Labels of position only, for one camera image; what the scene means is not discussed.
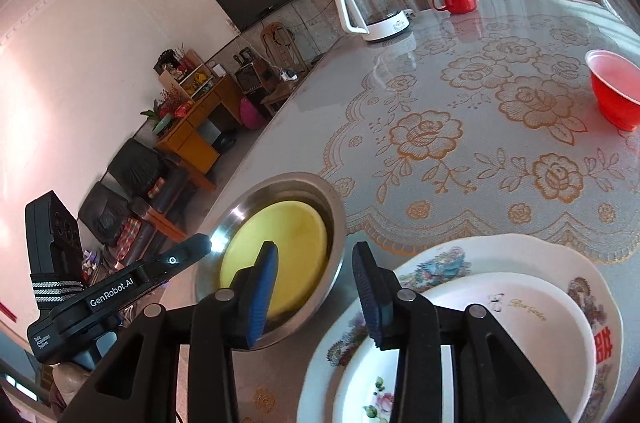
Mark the glass kettle with white base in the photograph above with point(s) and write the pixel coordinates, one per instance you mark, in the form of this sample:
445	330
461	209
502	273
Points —
380	23

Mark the small black box appliance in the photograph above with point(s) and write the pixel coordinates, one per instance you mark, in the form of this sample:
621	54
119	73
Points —
248	78

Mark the pink bag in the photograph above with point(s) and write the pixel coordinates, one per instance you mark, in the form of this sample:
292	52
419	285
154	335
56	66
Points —
251	113

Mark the potted plant with red flowers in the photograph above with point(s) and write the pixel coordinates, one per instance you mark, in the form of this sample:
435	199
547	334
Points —
160	110

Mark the white floral plate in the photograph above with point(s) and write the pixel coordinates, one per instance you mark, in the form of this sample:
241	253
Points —
525	353

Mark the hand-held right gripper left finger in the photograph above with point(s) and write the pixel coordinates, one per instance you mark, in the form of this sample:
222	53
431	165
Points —
262	293

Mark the wooden chair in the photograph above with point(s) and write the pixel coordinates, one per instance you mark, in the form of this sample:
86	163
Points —
280	58

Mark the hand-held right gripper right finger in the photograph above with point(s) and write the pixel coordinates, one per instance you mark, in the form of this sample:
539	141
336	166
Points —
370	298

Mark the yellow plastic bowl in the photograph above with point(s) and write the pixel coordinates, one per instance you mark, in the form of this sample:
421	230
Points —
295	243

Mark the stainless steel bowl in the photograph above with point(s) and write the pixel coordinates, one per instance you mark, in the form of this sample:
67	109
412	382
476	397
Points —
295	190

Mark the red plastic bowl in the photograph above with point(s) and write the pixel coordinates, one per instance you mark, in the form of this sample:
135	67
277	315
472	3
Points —
617	93

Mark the lace-patterned tablecloth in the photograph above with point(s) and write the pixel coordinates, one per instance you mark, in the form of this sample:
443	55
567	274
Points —
450	68

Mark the black sofa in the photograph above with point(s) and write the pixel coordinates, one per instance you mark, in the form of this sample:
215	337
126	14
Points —
135	168

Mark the white dragon print plate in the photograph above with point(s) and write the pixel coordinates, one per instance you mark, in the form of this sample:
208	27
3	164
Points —
590	303

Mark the wooden cabinet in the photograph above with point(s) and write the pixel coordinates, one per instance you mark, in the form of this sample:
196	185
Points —
195	138

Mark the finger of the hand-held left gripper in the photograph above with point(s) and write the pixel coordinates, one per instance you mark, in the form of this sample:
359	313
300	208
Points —
175	259

